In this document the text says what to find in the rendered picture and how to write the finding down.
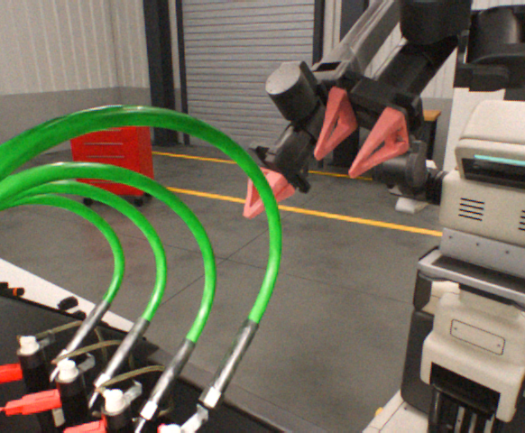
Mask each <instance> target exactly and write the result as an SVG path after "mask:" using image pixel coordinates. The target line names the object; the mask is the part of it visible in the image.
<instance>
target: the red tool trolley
mask: <svg viewBox="0 0 525 433"><path fill-rule="evenodd" d="M69 141H70V147H71V152H72V159H73V161H96V162H103V163H109V164H114V166H115V165H117V167H121V168H125V169H128V170H133V171H135V172H138V173H141V174H142V175H144V176H146V177H148V178H150V179H153V180H154V171H153V160H152V140H151V130H150V127H139V126H130V127H120V128H112V129H106V130H103V131H97V132H93V133H89V134H84V135H81V136H79V137H76V138H72V139H69ZM76 181H80V182H85V183H88V184H91V186H94V185H95V187H98V188H101V189H105V190H107V191H109V192H112V193H114V194H116V195H135V196H136V199H135V200H134V204H135V205H136V206H137V207H140V206H141V205H142V204H143V199H142V198H141V196H142V195H144V196H145V197H147V198H149V197H150V196H152V195H150V194H148V193H146V192H144V191H142V190H139V189H136V188H135V187H134V186H131V185H127V184H124V183H121V182H117V181H112V180H100V179H76ZM83 202H84V204H85V205H87V206H90V205H91V204H92V203H93V199H92V198H87V197H85V198H84V199H83Z"/></svg>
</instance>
